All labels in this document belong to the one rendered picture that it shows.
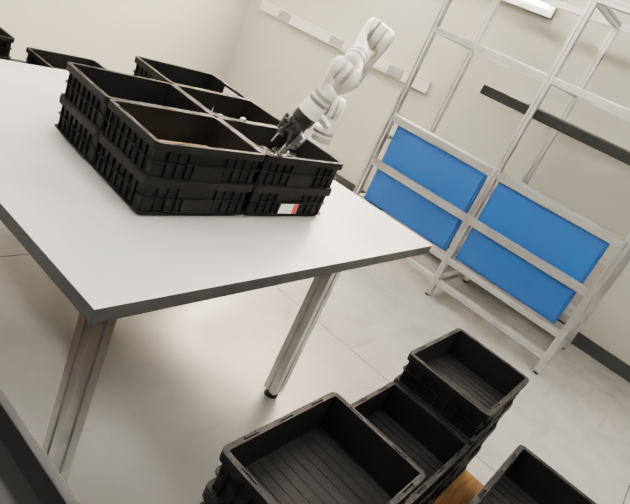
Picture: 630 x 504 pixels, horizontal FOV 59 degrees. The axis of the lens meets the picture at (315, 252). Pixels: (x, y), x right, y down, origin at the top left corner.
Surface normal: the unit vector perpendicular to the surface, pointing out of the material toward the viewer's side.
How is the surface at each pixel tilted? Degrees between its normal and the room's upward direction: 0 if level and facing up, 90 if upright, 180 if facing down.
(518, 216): 90
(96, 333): 90
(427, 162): 90
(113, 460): 0
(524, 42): 90
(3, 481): 0
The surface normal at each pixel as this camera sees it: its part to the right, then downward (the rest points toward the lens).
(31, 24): 0.70, 0.54
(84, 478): 0.39, -0.84
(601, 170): -0.60, 0.09
